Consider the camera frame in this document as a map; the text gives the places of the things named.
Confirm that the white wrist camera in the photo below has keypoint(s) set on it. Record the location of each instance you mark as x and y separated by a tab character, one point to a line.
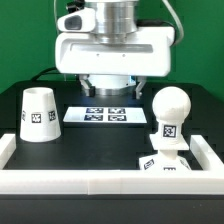
79	21

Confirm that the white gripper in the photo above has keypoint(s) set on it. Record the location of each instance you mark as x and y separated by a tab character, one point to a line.
145	53

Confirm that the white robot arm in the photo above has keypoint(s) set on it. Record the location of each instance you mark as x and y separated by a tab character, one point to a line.
115	20

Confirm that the white U-shaped fence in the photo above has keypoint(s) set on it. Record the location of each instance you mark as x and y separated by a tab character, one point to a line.
209	180

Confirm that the white lamp base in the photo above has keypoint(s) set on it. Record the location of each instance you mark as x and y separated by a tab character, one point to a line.
166	157

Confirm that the white marker sheet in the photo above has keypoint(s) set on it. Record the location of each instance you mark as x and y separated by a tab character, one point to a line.
128	115

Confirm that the white lamp shade cone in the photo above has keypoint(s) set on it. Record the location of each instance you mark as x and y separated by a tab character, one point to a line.
39	118

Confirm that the white lamp bulb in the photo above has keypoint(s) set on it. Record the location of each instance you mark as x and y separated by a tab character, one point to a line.
171	105

